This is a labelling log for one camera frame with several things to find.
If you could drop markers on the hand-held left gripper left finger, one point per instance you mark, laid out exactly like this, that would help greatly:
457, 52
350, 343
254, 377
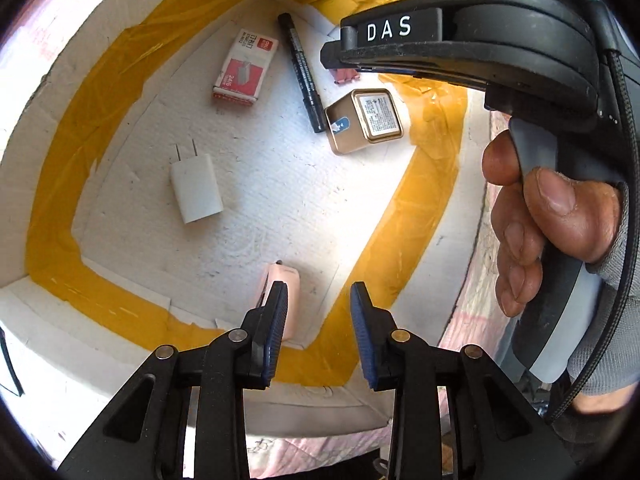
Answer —
277, 330

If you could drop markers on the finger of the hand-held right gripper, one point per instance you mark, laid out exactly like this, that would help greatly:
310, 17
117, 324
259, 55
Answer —
425, 25
390, 57

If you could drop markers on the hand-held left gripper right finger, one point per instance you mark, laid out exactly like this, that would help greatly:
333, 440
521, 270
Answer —
360, 335

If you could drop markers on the pink binder clip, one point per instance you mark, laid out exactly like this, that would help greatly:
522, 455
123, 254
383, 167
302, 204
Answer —
345, 75

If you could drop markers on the pink correction tape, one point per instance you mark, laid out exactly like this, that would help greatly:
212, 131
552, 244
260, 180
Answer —
289, 280

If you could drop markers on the gold square tin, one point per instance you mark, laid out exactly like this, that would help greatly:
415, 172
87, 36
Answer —
370, 120

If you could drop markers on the black marker pen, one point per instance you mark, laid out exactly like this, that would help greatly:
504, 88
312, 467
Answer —
302, 72

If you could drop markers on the cardboard box with yellow tape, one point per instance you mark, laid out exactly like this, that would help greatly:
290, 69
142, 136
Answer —
280, 200

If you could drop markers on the red and white staple box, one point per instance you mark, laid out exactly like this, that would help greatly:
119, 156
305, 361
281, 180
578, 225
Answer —
245, 67

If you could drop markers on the white charger plug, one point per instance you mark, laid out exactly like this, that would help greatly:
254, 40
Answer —
196, 190

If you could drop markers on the person's right hand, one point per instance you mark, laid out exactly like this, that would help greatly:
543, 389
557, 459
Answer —
565, 215

